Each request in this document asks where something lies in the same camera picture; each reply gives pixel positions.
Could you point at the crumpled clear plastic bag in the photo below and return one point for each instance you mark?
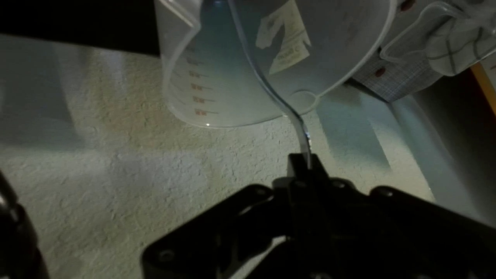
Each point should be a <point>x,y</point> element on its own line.
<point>454,35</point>

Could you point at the clear measuring jug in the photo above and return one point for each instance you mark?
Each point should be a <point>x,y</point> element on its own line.
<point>217,66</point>

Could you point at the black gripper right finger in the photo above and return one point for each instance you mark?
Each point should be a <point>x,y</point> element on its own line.
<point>403,232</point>

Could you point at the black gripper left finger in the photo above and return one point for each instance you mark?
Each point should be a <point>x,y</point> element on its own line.
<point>233,226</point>

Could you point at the grey checked paper mat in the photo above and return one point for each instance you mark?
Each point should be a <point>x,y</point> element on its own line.
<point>388,77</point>

